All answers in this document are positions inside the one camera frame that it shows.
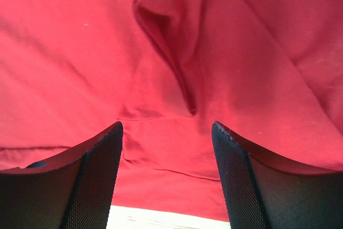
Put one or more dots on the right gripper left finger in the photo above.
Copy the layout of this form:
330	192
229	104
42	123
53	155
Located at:
72	189

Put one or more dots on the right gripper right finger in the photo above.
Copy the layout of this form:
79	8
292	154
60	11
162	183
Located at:
263	189

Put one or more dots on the red t shirt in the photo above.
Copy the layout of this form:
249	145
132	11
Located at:
271	70

